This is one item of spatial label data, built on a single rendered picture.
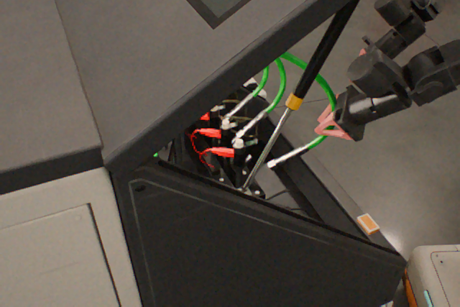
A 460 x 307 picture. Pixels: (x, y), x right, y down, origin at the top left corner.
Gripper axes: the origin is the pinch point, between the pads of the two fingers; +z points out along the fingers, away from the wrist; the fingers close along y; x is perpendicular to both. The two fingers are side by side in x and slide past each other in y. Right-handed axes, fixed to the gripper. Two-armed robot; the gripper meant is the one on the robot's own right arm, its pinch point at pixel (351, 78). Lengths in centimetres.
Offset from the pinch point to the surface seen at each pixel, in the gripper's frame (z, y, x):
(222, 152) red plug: 32.3, 13.8, 7.5
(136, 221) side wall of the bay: 25, 43, 50
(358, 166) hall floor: 45, -125, -95
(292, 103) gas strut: 2, 35, 42
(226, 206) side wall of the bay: 18, 33, 47
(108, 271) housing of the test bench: 35, 40, 51
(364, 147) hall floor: 38, -132, -111
